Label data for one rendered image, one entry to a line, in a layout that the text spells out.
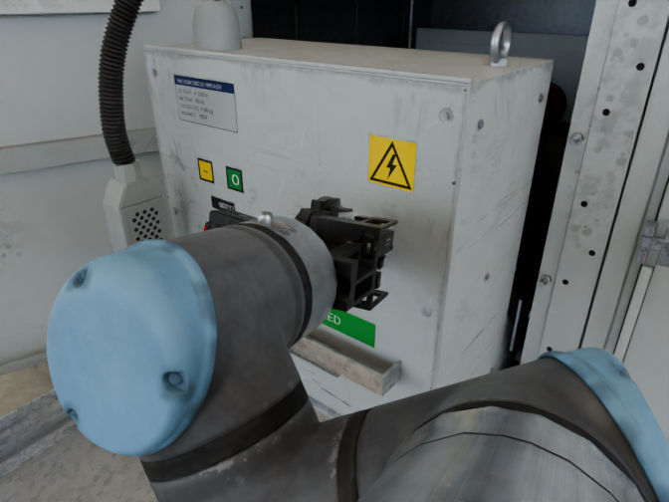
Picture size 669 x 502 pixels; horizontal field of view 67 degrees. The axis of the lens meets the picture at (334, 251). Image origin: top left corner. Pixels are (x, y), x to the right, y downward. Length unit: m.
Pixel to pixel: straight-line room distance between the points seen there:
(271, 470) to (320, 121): 0.40
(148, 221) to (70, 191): 0.27
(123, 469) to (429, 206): 0.58
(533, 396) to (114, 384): 0.17
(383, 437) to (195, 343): 0.09
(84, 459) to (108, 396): 0.64
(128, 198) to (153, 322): 0.54
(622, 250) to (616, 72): 0.21
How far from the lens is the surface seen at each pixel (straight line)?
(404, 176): 0.52
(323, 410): 0.76
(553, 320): 0.77
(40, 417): 0.93
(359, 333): 0.64
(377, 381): 0.61
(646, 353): 0.73
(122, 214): 0.75
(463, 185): 0.50
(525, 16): 1.51
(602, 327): 0.75
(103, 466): 0.87
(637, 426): 0.20
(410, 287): 0.57
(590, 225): 0.70
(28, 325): 1.11
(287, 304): 0.29
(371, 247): 0.42
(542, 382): 0.22
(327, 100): 0.56
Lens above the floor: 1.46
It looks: 27 degrees down
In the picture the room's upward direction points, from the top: straight up
